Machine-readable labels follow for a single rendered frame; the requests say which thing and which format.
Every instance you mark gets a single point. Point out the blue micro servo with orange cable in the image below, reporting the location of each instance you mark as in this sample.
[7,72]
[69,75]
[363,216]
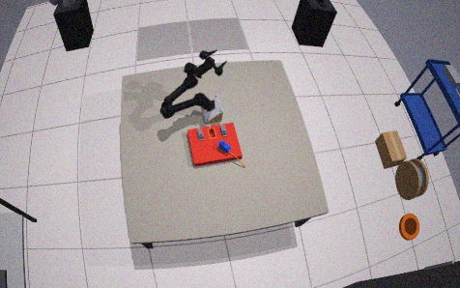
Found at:
[224,147]

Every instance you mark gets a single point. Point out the red flat deck plate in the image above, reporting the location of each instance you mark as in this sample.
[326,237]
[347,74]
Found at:
[204,144]

